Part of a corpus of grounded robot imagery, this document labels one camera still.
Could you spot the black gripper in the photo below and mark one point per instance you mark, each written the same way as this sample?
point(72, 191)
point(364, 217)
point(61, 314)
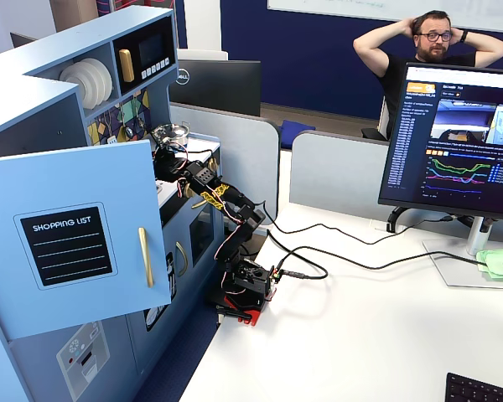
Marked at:
point(163, 153)

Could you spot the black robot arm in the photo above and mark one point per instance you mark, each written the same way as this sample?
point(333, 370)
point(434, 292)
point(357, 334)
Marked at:
point(234, 201)

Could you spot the silver pot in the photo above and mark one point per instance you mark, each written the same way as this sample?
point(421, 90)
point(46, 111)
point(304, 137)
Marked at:
point(182, 138)

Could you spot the small metal hanging utensil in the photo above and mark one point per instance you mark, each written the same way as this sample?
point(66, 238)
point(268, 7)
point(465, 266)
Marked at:
point(141, 123)

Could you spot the metal ladle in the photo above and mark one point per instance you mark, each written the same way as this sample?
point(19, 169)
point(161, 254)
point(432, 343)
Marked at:
point(129, 131)

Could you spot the yellow tape wrap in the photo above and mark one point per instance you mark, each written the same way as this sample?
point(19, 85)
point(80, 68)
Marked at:
point(216, 193)

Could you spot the slotted metal spatula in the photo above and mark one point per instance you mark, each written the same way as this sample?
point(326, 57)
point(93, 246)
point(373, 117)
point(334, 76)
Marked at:
point(112, 139)

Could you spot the blue door with shopping list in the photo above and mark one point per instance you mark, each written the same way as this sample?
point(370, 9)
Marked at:
point(109, 176)

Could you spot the wide grey desk divider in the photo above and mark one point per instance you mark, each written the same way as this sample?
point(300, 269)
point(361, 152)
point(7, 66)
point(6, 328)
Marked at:
point(243, 146)

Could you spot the black Dell monitor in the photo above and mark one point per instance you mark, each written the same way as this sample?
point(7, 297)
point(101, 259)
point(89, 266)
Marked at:
point(222, 86)

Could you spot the white plate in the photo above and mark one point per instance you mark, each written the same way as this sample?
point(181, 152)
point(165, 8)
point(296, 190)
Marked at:
point(97, 79)
point(108, 77)

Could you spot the white plates stack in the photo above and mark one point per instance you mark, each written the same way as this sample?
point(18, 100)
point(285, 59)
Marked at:
point(76, 86)

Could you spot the blue toy kitchen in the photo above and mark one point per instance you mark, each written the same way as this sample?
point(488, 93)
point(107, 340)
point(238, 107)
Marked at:
point(46, 54)

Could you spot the red base clamp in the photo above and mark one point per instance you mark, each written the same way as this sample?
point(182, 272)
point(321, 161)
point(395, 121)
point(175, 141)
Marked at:
point(245, 307)

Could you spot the white office chair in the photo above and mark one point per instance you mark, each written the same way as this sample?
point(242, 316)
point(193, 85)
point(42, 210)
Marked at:
point(381, 121)

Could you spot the whiteboard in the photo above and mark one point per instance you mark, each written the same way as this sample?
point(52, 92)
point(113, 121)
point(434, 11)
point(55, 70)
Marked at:
point(339, 8)

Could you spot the man in black shirt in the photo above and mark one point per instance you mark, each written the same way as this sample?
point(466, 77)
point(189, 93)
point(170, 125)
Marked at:
point(392, 71)

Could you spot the black monitor showing graphs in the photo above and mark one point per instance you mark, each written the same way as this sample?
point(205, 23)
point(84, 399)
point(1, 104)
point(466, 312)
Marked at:
point(457, 142)

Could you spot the black eyeglasses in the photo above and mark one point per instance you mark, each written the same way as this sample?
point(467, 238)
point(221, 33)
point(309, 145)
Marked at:
point(435, 36)

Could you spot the silver monitor stand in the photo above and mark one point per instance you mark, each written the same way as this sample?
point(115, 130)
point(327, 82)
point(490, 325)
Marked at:
point(475, 238)

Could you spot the black wristwatch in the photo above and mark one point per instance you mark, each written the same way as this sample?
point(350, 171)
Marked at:
point(464, 36)

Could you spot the green sticky notes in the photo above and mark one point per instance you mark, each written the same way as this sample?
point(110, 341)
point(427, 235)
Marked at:
point(501, 264)

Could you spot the black keyboard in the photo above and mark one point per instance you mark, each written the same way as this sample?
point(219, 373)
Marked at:
point(473, 389)

